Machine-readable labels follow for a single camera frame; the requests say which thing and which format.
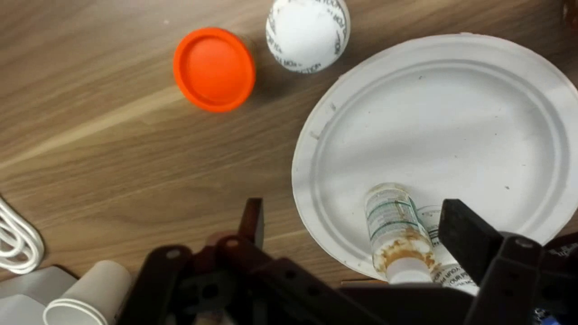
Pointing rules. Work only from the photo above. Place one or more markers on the white grey appliance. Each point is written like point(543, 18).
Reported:
point(30, 294)

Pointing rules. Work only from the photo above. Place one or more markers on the white paper cup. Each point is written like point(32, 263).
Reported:
point(91, 289)

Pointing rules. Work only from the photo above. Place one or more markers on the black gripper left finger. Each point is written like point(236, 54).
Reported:
point(200, 289)

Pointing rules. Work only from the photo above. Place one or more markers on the white paper plate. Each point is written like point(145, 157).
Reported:
point(453, 119)

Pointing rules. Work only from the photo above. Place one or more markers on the pill bottle with brown stains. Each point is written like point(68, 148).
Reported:
point(395, 227)

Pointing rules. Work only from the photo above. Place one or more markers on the white pill bottle blue label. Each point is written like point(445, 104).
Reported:
point(308, 32)

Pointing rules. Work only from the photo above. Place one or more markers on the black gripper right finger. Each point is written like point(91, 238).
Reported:
point(518, 281)

